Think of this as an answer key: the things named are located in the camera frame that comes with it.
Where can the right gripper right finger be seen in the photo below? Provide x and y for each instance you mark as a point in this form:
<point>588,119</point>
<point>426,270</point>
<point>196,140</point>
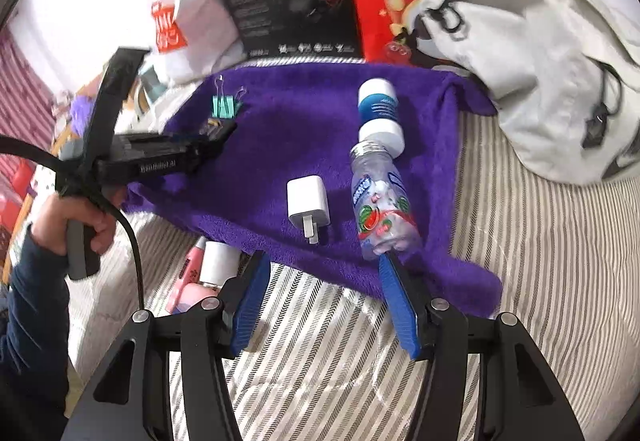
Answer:
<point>519,397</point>

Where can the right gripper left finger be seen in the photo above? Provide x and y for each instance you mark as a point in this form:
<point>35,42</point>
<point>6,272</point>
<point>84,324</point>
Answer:
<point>128,398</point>

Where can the pink blue round case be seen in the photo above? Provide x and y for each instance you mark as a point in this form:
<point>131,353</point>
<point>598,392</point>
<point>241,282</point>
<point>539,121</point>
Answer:
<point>190,295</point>

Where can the green binder clip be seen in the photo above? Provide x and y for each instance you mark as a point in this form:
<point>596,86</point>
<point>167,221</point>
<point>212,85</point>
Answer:
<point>226,106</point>

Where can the pink white pen device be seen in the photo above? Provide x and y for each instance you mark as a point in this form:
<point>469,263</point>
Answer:
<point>189,273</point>

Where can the white charger plug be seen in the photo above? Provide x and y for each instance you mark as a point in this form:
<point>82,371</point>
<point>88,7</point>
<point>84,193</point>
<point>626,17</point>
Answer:
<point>308,206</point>

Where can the clear candy bottle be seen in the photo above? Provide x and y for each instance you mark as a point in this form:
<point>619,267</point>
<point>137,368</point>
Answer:
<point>380,201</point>

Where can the white blue tube container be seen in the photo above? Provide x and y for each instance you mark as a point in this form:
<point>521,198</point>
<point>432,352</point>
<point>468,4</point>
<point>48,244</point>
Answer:
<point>379,116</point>

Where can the dark blue sleeve forearm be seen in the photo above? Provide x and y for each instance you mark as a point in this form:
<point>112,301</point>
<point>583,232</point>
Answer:
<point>34,340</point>

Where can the person left hand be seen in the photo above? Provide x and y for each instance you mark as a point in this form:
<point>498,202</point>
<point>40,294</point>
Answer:
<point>49,228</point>

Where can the white Miniso plastic bag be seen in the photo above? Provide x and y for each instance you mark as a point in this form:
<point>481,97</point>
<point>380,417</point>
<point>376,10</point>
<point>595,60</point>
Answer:
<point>193,39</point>

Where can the purple towel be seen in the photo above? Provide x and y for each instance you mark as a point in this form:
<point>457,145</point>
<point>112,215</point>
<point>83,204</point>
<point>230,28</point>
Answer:
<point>302,119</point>

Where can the striped bed sheet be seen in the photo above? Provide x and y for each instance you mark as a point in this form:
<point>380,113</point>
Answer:
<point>325,363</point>

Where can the grey Nike backpack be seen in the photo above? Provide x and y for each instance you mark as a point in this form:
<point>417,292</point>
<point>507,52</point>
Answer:
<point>562,74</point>

